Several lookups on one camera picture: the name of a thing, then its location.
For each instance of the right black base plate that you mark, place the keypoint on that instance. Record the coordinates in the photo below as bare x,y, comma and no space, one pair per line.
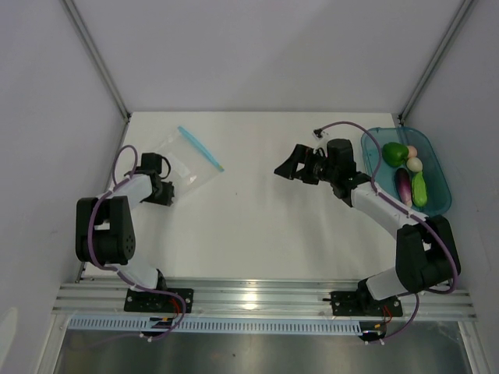
353,303

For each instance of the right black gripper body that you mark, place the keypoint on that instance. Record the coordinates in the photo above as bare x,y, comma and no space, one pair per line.
316,164

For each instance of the left aluminium frame post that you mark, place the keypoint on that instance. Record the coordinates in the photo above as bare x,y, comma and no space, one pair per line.
86,39

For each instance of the purple eggplant toy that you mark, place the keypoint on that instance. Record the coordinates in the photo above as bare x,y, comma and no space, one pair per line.
403,186

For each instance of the clear zip top bag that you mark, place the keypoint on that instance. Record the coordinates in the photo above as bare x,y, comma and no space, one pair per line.
192,164

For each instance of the green cucumber toy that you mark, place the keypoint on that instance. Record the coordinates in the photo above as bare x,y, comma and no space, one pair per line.
419,192

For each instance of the aluminium frame post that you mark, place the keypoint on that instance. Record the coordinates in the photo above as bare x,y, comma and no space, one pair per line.
449,36
86,39

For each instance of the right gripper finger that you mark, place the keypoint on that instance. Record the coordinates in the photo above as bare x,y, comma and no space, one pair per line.
289,167
307,177

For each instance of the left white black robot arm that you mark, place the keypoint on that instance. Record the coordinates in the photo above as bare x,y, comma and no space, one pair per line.
105,236

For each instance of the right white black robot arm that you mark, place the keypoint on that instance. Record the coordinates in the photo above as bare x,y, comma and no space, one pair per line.
425,252

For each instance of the green bell pepper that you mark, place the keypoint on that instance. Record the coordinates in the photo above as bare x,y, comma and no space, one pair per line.
395,154

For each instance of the pink peach toy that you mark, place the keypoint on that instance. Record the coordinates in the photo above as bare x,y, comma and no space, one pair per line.
412,151

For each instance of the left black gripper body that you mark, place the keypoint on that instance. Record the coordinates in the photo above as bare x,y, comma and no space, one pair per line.
164,195

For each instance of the white slotted cable duct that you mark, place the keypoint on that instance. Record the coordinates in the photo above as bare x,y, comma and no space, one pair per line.
324,327

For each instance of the right aluminium frame post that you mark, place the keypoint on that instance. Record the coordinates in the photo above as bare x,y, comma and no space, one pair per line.
449,36

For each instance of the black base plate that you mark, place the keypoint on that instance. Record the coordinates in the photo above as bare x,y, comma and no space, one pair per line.
353,303
141,301

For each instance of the aluminium rail beam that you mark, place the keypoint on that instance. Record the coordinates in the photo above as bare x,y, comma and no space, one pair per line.
263,299

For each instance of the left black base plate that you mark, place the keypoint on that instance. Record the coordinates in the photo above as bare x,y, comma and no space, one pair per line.
141,301

